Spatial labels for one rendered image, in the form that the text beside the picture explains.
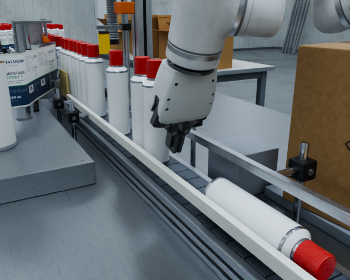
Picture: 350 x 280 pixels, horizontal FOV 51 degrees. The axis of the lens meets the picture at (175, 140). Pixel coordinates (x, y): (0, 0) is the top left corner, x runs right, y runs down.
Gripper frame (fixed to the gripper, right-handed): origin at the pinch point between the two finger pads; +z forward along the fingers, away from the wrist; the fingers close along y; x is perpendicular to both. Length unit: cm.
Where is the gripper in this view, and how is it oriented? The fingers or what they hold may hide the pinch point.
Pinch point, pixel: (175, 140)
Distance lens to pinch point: 66.1
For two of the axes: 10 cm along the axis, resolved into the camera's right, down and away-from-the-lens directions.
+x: 4.5, 5.9, -6.7
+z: -1.7, 7.9, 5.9
